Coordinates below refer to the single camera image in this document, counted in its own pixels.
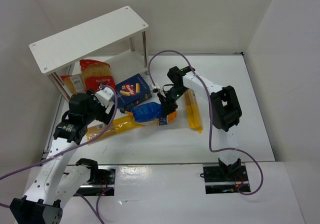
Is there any blue and orange pasta bag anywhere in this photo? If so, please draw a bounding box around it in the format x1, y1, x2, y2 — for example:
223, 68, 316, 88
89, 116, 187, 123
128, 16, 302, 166
125, 101, 177, 126

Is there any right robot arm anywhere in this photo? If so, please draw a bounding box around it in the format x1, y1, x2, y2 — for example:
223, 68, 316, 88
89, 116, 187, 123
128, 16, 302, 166
157, 66, 242, 181

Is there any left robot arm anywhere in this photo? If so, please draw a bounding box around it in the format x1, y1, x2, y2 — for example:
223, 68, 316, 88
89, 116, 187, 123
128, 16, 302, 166
9, 86, 118, 224

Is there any red pasta bag with label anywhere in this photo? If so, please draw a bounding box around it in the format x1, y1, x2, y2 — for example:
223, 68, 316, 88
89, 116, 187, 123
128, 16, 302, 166
60, 74, 85, 95

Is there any red fusilli pasta bag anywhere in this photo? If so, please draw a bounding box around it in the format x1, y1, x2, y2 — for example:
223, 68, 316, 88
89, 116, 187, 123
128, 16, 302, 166
79, 59, 116, 92

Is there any white two-tier shelf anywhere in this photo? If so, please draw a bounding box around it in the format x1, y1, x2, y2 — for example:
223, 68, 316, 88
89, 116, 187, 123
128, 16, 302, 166
29, 6, 149, 101

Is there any yellow spaghetti packet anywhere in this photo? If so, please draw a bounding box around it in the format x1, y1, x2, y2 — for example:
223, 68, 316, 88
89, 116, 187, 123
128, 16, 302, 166
183, 89, 203, 134
86, 115, 144, 141

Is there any blue Barilla rigatoni box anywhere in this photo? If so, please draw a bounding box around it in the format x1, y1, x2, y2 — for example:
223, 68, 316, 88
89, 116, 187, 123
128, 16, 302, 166
116, 73, 152, 113

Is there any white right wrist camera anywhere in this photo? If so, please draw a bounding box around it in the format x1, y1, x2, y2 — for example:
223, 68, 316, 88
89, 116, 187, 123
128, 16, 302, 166
150, 83, 164, 94

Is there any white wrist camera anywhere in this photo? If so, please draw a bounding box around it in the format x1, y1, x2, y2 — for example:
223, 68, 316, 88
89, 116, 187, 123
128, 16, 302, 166
95, 86, 115, 108
150, 83, 164, 94

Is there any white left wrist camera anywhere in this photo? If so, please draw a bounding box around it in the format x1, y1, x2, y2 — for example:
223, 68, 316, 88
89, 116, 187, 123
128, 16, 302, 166
95, 86, 115, 108

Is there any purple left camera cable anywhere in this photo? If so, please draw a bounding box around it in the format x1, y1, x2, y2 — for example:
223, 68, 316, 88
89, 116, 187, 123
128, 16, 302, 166
0, 85, 118, 224

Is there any purple camera cable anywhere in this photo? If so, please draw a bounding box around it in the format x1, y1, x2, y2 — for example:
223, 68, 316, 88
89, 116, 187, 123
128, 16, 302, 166
0, 85, 118, 224
147, 49, 265, 197

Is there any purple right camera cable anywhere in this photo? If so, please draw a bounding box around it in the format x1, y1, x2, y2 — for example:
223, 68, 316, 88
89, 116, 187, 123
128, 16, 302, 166
147, 49, 265, 197

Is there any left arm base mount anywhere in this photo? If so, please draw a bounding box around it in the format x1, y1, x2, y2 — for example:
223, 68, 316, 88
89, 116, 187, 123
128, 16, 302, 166
77, 165, 116, 197

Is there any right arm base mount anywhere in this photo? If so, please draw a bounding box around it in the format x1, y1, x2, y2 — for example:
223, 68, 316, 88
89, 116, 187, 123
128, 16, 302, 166
200, 164, 251, 195

